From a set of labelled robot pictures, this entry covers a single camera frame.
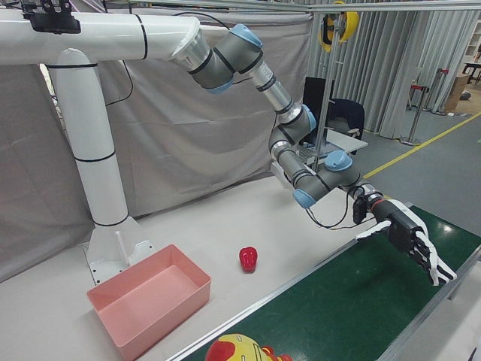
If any black office chair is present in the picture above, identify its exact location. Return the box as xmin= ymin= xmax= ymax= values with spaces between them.
xmin=328 ymin=98 xmax=366 ymax=141

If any red yellow plush toy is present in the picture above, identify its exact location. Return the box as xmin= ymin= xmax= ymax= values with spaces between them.
xmin=204 ymin=331 xmax=294 ymax=361

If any grey pleated curtain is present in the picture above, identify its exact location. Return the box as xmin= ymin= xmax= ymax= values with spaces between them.
xmin=306 ymin=9 xmax=476 ymax=140

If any white desk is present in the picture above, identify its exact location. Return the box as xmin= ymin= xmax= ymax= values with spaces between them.
xmin=300 ymin=129 xmax=369 ymax=166

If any black flat monitor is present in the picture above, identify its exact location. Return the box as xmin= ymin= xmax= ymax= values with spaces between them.
xmin=302 ymin=76 xmax=327 ymax=146

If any silver stanchion post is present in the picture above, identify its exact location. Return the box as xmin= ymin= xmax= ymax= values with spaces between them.
xmin=431 ymin=67 xmax=450 ymax=114
xmin=398 ymin=65 xmax=424 ymax=146

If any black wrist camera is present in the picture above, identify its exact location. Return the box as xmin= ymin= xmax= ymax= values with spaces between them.
xmin=352 ymin=195 xmax=371 ymax=225

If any red toy bell pepper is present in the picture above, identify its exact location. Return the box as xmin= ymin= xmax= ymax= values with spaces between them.
xmin=238 ymin=246 xmax=261 ymax=274

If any green conveyor belt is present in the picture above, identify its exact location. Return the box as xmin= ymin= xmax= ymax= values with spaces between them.
xmin=165 ymin=205 xmax=481 ymax=361

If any black stand camera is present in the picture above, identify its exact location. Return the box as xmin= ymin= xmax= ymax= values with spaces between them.
xmin=20 ymin=0 xmax=82 ymax=35

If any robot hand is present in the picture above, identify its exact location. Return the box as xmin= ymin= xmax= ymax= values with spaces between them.
xmin=355 ymin=198 xmax=458 ymax=287

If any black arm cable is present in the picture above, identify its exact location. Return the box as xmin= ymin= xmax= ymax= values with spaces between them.
xmin=304 ymin=184 xmax=371 ymax=229

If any grey laptop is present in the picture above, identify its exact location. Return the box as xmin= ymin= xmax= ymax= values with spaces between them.
xmin=296 ymin=144 xmax=328 ymax=166

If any cardboard box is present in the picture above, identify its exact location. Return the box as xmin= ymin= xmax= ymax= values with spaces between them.
xmin=445 ymin=73 xmax=470 ymax=116

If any pink plastic basket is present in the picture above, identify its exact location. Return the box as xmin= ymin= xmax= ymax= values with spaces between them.
xmin=86 ymin=243 xmax=213 ymax=361

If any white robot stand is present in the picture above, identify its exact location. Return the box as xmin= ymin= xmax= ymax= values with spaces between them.
xmin=0 ymin=11 xmax=211 ymax=287

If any grey fabric curtain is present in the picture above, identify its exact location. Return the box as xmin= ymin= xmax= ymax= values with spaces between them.
xmin=0 ymin=0 xmax=320 ymax=283

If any yellow hard hat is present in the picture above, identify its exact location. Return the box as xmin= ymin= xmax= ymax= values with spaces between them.
xmin=318 ymin=14 xmax=336 ymax=53
xmin=334 ymin=10 xmax=360 ymax=43

